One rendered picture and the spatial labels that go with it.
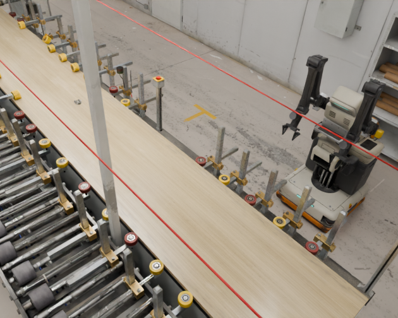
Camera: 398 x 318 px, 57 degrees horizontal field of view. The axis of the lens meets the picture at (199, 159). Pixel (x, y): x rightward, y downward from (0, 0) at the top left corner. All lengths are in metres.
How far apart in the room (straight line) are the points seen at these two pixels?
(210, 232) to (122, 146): 1.03
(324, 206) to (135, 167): 1.75
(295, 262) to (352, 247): 1.47
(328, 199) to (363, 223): 0.50
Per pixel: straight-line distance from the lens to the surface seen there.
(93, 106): 1.71
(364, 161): 3.43
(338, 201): 3.63
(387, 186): 4.46
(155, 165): 2.71
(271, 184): 2.52
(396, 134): 5.05
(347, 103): 2.90
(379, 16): 4.75
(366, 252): 3.73
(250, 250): 2.27
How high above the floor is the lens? 2.75
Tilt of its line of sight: 42 degrees down
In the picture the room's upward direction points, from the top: 4 degrees clockwise
